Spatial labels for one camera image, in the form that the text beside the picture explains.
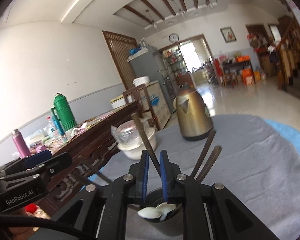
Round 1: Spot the white ceramic spoon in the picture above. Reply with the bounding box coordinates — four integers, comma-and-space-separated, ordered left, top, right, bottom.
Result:
137, 206, 161, 219
155, 202, 177, 222

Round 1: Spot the dark grey utensil holder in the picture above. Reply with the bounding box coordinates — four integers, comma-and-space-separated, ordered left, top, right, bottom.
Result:
137, 188, 183, 237

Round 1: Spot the purple thermos bottle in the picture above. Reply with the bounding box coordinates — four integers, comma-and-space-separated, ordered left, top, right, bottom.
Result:
12, 129, 31, 158

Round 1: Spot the white plastic basin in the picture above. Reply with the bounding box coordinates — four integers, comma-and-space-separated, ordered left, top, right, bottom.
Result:
117, 128, 157, 160

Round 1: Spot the dark chopstick leaning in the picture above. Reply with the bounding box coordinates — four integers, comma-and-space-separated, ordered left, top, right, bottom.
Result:
196, 145, 222, 183
190, 129, 216, 178

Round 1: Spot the clear plastic bag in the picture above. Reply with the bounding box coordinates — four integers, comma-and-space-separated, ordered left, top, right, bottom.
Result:
110, 120, 142, 146

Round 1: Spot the dark carved wooden bench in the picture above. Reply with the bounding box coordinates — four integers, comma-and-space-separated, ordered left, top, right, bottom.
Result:
37, 102, 141, 216

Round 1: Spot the gold electric kettle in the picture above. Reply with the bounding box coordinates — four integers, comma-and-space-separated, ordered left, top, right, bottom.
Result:
173, 87, 213, 141

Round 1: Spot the dark chopstick in holder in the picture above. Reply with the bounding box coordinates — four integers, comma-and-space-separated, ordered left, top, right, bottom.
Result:
131, 113, 161, 176

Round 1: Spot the green thermos jug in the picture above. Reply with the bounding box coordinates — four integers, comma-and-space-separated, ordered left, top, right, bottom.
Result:
51, 93, 77, 132

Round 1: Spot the grey refrigerator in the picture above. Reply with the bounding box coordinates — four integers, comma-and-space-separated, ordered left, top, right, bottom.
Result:
127, 45, 177, 113

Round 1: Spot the wooden stair railing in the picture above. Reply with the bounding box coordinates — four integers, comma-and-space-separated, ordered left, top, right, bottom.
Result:
278, 16, 300, 93

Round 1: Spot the round wall clock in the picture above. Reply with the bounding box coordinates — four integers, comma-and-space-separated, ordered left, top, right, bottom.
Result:
168, 33, 179, 43

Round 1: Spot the framed wall picture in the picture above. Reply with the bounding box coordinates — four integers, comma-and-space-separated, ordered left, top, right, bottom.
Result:
220, 27, 237, 43

